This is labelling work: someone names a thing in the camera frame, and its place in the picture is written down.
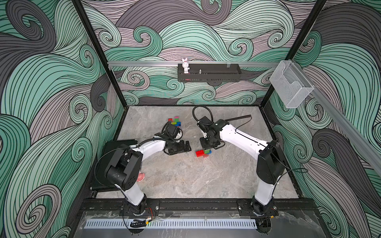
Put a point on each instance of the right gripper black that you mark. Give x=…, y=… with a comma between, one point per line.
x=204, y=147

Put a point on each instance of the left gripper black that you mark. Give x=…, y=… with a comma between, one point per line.
x=181, y=148

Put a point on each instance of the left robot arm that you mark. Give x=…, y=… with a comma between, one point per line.
x=120, y=167

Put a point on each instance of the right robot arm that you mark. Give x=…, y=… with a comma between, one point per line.
x=271, y=166

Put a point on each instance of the pink white small toy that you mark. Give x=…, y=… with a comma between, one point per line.
x=141, y=177

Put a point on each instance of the white rabbit figurine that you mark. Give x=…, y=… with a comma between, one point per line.
x=185, y=66

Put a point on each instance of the black wall shelf tray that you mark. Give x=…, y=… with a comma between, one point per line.
x=209, y=72

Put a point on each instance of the white slotted cable duct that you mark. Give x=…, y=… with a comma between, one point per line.
x=173, y=224

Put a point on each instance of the clear plastic wall box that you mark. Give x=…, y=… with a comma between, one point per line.
x=291, y=83

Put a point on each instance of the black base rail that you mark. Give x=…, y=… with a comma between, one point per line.
x=167, y=206

